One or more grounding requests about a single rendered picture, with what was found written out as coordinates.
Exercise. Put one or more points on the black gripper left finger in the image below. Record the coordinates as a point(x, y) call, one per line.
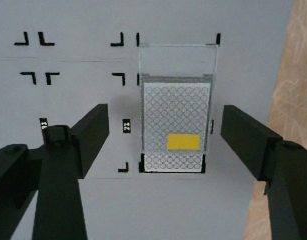
point(53, 169)

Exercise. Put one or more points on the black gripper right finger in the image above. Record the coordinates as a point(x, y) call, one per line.
point(281, 163)

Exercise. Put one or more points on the clear plastic plate lid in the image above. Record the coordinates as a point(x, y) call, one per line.
point(176, 95)

